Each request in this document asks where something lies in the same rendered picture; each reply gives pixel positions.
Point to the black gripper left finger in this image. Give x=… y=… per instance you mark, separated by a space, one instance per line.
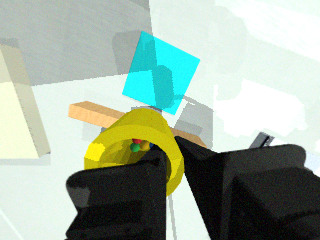
x=145 y=180

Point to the light wooden plank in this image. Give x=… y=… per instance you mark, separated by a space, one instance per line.
x=103 y=116

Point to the yellow marble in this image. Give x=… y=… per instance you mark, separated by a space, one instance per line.
x=144 y=144

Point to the red marble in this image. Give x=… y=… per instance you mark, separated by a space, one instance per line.
x=136 y=141

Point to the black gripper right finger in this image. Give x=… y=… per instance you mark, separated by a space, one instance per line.
x=210 y=176

